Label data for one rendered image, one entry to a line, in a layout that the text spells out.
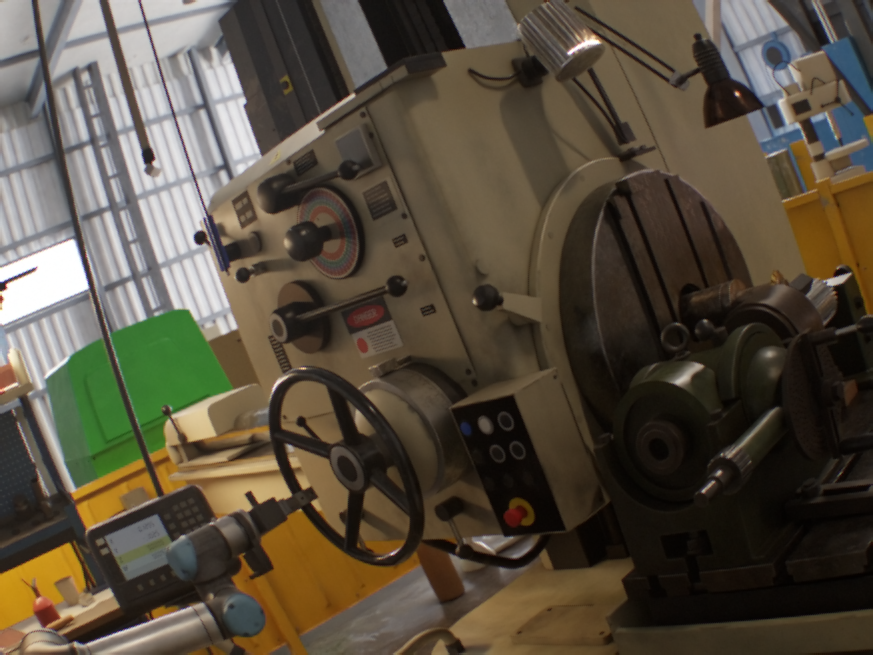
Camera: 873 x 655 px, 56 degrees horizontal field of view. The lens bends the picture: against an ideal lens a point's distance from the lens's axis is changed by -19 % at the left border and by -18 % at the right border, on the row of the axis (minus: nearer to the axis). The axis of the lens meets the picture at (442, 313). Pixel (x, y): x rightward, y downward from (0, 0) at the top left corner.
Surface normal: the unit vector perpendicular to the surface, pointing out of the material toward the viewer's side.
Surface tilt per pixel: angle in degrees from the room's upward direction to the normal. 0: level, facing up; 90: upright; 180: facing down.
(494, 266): 90
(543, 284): 90
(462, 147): 90
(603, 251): 90
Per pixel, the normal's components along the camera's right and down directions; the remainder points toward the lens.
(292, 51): -0.69, 0.32
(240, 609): 0.44, -0.12
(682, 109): 0.62, -0.21
